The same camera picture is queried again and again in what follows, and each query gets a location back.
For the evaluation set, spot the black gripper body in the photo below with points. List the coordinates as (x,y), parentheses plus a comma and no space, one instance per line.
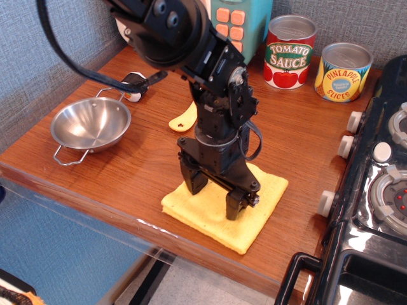
(223,161)

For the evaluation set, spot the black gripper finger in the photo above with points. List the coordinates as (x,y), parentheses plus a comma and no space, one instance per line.
(194,178)
(235,201)

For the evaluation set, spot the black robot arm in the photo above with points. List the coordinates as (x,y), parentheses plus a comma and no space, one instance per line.
(224,99)

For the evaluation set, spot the yellow dish brush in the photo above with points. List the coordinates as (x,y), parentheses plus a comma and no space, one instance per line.
(186,120)

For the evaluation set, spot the toy sushi roll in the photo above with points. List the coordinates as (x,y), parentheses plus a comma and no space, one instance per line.
(134,77)

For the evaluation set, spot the tomato sauce can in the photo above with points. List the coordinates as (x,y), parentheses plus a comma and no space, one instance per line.
(289,48)

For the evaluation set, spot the teal toy microwave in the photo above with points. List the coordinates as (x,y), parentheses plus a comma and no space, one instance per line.
(245,22)

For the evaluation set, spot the black toy stove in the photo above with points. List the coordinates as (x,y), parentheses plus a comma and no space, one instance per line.
(364,247)

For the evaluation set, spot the pineapple slices can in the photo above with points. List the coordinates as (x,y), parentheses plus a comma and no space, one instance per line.
(343,71)

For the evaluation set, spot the orange cloth item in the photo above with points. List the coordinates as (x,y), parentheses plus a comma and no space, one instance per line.
(30,299)

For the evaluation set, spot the small steel bowl with handles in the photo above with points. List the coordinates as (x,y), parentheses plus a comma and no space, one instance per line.
(90,125)

